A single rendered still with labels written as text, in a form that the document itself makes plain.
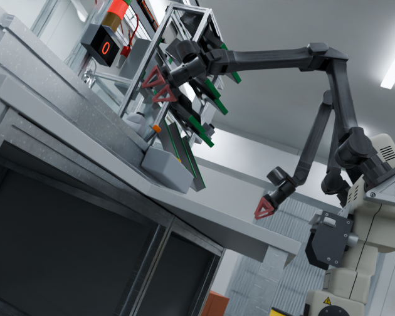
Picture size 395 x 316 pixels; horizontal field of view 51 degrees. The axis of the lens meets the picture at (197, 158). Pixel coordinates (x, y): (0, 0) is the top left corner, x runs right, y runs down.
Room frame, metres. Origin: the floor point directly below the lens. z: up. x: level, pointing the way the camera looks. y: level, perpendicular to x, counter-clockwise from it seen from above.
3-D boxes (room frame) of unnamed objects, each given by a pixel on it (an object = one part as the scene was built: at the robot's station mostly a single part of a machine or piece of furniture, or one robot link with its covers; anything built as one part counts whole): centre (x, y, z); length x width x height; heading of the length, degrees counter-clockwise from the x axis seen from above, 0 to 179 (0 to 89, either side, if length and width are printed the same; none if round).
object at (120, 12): (1.18, 0.41, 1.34); 0.05 x 0.05 x 0.05
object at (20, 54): (1.00, 0.19, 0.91); 0.89 x 0.06 x 0.11; 158
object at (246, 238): (1.42, -0.06, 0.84); 0.90 x 0.70 x 0.03; 165
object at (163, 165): (1.15, 0.06, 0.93); 0.21 x 0.07 x 0.06; 158
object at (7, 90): (1.48, 0.64, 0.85); 1.50 x 1.41 x 0.03; 158
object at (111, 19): (1.18, 0.41, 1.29); 0.05 x 0.05 x 0.05
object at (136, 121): (1.31, 0.24, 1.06); 0.08 x 0.04 x 0.07; 68
